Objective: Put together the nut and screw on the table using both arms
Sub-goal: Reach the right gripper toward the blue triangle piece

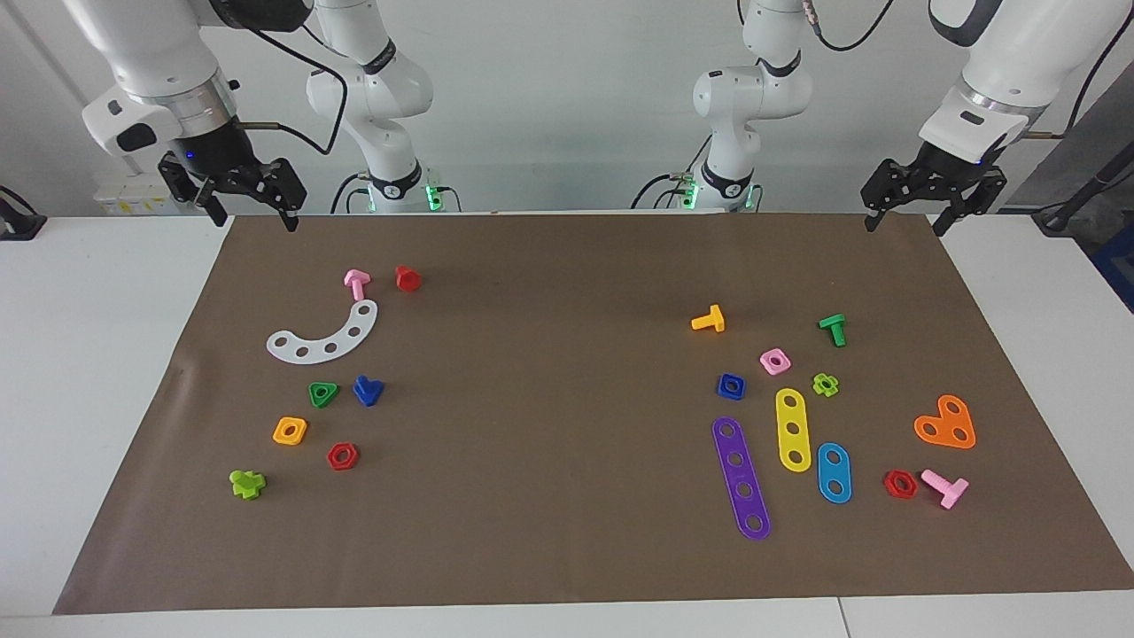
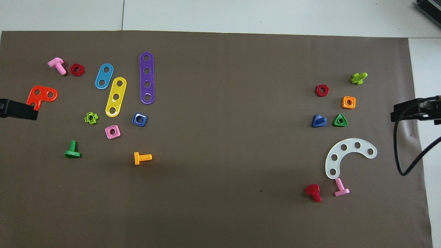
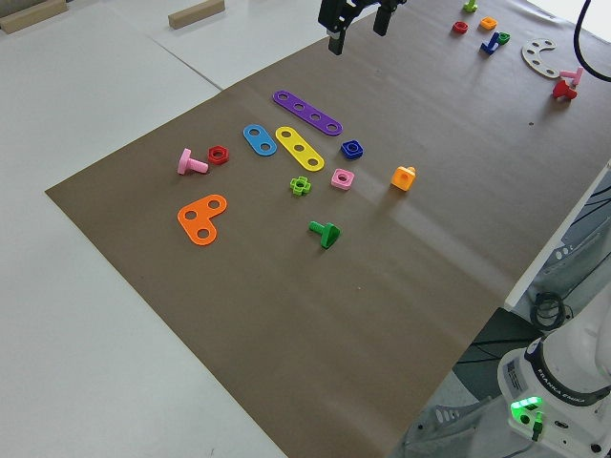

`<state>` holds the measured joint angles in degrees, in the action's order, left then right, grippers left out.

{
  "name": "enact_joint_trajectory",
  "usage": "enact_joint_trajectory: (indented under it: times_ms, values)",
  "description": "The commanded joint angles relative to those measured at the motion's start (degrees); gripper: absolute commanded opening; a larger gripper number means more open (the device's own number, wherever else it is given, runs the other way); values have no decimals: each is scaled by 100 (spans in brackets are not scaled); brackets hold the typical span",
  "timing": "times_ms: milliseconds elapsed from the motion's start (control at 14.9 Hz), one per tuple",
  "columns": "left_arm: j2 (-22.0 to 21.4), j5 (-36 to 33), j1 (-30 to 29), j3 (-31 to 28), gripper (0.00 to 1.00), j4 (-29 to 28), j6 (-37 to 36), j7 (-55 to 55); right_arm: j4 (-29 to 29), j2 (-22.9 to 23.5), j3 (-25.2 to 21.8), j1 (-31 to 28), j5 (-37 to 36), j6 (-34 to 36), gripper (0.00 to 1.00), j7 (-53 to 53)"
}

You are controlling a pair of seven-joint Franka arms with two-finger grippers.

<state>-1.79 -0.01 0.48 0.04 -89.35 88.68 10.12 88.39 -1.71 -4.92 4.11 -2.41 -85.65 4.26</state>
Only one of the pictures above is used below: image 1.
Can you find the brown table mat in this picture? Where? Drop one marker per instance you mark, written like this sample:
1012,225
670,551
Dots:
567,532

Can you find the red toy screw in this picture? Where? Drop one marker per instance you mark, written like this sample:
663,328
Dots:
407,279

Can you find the lime cross toy nut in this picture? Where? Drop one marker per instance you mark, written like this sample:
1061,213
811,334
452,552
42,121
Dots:
819,385

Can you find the blue box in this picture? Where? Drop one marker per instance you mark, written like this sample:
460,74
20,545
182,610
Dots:
1118,266

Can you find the pink toy screw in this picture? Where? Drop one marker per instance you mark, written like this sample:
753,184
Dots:
357,283
946,487

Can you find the orange toy screw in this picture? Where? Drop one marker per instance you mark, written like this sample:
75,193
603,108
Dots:
709,321

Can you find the blue triangle-head toy screw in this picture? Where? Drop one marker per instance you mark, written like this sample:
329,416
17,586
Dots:
368,392

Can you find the green triangle toy nut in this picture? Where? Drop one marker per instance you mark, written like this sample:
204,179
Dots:
330,388

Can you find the orange three-hole corner plate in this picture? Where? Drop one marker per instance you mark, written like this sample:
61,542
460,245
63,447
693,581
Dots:
946,425

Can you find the orange square toy nut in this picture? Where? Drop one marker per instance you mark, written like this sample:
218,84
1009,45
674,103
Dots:
280,434

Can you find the blue square toy nut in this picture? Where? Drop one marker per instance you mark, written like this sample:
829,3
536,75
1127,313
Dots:
722,391

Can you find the white curved five-hole strip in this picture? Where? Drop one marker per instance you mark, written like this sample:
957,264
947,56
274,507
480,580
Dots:
316,352

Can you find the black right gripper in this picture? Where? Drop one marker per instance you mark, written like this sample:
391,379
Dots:
217,155

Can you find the purple four-hole strip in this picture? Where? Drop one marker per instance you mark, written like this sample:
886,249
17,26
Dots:
741,476

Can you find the red hexagon toy nut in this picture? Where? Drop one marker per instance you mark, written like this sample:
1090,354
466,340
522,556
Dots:
352,456
889,486

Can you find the green toy screw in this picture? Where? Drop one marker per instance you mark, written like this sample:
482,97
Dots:
834,328

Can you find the lime cross-head toy screw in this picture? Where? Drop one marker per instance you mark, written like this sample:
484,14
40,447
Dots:
246,485

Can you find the dark grey panel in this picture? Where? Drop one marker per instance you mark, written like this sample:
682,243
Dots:
1090,142

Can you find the yellow three-hole strip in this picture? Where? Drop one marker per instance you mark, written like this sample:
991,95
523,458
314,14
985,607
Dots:
791,416

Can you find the blue two-hole strip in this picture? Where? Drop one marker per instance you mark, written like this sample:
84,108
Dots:
834,473

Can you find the pink square toy nut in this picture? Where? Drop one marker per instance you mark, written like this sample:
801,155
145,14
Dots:
765,357

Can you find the black stand foot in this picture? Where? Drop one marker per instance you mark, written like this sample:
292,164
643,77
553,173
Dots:
19,226

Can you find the black tripod stand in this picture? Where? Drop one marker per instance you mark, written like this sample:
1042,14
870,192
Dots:
1085,190

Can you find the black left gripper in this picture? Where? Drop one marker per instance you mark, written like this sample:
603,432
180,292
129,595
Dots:
943,173

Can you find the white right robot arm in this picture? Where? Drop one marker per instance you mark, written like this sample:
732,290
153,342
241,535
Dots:
151,53

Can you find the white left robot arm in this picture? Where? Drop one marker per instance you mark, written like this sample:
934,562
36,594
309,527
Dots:
1019,62

